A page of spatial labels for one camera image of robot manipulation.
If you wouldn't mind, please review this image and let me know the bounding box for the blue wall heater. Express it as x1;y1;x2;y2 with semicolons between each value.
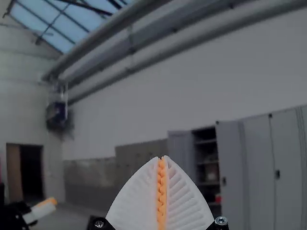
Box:
45;81;71;135

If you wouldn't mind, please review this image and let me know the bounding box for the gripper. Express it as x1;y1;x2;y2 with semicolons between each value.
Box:
0;196;59;230

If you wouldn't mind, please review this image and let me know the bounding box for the grey ceiling pipe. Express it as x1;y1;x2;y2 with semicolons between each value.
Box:
58;0;307;82
42;0;183;81

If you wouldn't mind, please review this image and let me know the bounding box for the skylight window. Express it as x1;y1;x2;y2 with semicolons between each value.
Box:
2;0;135;55

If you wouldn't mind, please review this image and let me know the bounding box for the grey cupboard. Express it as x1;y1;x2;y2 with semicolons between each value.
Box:
239;103;307;230
167;119;248;216

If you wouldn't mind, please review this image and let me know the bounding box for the brown door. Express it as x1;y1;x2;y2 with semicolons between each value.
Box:
6;143;23;204

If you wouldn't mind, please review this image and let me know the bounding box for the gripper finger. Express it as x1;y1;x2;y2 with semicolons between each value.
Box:
86;156;163;230
160;155;230;230

